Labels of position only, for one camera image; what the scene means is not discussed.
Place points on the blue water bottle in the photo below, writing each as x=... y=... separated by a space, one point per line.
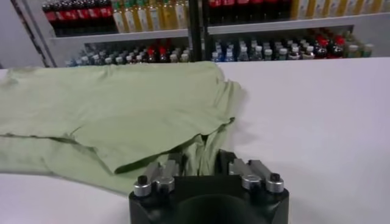
x=215 y=56
x=228 y=56

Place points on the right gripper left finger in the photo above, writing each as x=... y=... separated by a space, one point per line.
x=161 y=179

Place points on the red cap cola bottle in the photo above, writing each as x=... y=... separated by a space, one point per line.
x=151 y=54
x=268 y=7
x=50 y=15
x=241 y=8
x=339 y=46
x=162 y=54
x=61 y=14
x=214 y=9
x=255 y=8
x=227 y=9
x=282 y=6
x=106 y=12
x=72 y=14
x=83 y=13
x=94 y=13
x=322 y=47

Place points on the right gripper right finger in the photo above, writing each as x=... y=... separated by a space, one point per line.
x=256 y=176

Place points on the white cooler shelf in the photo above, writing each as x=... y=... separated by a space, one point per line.
x=289 y=24
x=122 y=36

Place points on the beverage display cooler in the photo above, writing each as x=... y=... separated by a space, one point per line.
x=196 y=30

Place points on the light green t-shirt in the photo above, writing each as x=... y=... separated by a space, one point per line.
x=122 y=106

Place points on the white cap dark bottle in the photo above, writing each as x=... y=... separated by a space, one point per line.
x=129 y=58
x=309 y=51
x=295 y=52
x=268 y=54
x=119 y=59
x=282 y=54

